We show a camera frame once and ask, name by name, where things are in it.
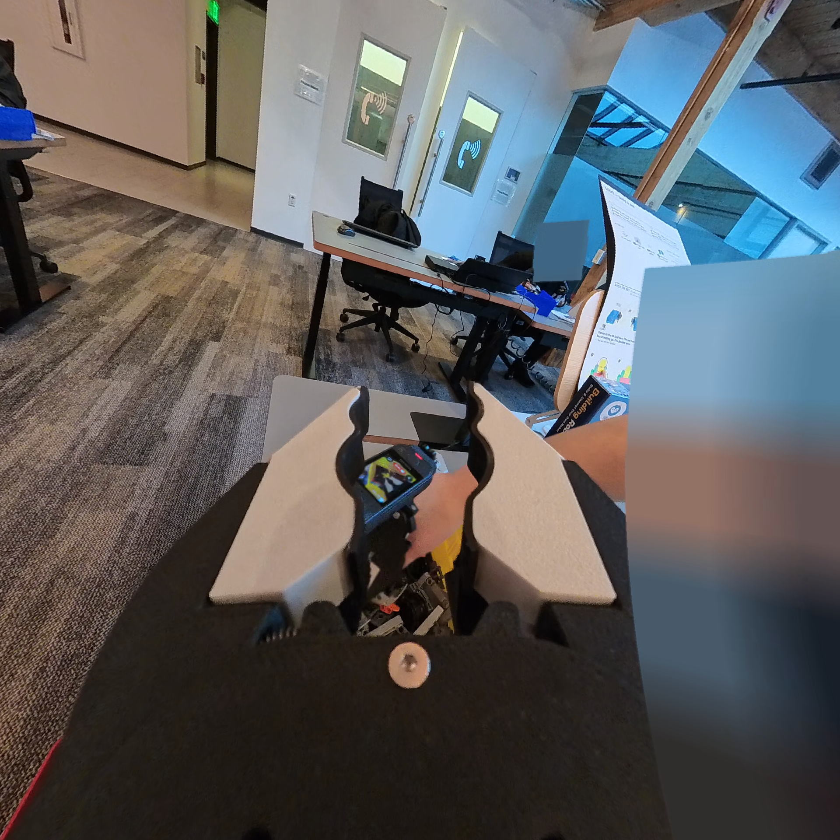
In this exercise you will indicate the wooden post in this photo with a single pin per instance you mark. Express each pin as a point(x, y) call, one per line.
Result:
point(709, 105)

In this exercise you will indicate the black-legged desk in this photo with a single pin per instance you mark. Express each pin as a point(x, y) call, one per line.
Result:
point(16, 262)

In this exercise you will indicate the yellow plastic bin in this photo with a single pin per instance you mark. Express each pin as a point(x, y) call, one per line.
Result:
point(449, 558)

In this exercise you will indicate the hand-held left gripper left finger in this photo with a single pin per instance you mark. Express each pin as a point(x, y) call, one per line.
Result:
point(289, 525)

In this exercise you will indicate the pile of building brick parts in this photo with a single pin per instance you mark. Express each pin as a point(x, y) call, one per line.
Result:
point(407, 604)

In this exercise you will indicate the door window blue phone symbol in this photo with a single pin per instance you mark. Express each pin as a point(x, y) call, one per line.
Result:
point(469, 148)

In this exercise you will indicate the long office desk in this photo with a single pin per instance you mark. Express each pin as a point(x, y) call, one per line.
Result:
point(367, 239)

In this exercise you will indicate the person's right hand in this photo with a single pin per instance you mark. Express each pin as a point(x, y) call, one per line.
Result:
point(439, 518)

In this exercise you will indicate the metal door pull bar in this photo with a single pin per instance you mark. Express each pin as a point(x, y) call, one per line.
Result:
point(403, 151)
point(432, 177)

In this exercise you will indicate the person's right forearm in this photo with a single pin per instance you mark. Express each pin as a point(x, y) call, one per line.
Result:
point(590, 453)

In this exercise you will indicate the black dock box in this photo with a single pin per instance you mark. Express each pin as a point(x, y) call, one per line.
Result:
point(441, 264)

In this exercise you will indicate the black keyboard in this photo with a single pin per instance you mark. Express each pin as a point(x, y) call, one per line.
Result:
point(384, 234)

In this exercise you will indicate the framed wall poster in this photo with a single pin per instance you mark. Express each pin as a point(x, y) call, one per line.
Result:
point(67, 26)

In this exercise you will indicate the black backpack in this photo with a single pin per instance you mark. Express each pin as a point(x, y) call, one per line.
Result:
point(387, 216)

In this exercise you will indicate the white wall sign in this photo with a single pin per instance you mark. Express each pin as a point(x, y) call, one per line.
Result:
point(310, 84)

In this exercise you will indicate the blue plastic bin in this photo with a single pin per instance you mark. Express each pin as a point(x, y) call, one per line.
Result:
point(538, 302)

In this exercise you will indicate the white door notice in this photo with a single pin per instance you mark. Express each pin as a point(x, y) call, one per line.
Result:
point(504, 193)

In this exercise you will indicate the dark blue robot kit box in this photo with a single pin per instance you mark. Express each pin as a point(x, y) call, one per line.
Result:
point(590, 407)

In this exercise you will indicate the black laptop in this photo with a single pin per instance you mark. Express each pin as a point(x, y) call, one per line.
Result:
point(489, 275)

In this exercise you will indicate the white instruction poster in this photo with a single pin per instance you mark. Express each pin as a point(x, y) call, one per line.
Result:
point(636, 229)

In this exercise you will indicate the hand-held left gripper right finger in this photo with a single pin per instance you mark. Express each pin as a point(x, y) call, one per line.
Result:
point(538, 525)

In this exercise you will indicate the door window orange phone symbol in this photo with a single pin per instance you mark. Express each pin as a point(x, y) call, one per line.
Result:
point(377, 98)

